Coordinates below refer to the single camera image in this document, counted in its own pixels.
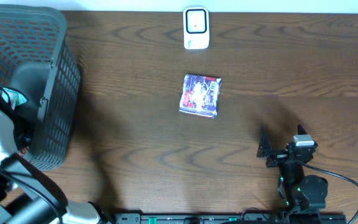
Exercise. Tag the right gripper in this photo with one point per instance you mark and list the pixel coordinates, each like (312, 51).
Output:
(265, 150)

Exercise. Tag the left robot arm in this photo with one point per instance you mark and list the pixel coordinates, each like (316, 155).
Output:
(26, 194)

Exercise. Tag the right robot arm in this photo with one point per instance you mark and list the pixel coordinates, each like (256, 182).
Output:
(304, 193)

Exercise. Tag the white barcode scanner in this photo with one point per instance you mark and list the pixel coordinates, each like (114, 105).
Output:
(196, 34)

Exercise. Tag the teal snack packet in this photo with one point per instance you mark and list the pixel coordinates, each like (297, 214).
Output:
(13, 98)

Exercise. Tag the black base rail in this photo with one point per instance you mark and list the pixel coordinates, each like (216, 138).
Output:
(252, 217)

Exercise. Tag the purple white snack package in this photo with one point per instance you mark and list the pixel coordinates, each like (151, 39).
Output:
(200, 95)

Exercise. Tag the grey plastic shopping basket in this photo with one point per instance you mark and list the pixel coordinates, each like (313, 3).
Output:
(36, 60)

